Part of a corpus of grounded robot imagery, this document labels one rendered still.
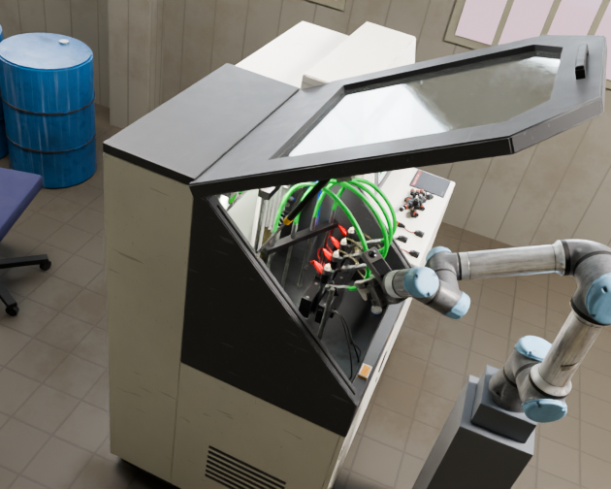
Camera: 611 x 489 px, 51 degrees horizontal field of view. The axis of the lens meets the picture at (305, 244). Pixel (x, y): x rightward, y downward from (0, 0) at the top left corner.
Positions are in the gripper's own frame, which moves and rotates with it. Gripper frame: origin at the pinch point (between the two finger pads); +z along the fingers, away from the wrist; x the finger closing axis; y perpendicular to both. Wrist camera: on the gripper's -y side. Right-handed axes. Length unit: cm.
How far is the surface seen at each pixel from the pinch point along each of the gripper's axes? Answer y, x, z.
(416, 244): 5, 48, 42
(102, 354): 0, -69, 149
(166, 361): 2, -56, 43
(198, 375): 10, -49, 37
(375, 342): 22.9, 3.1, 14.8
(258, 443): 40, -40, 39
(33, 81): -148, -40, 199
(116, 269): -32, -59, 30
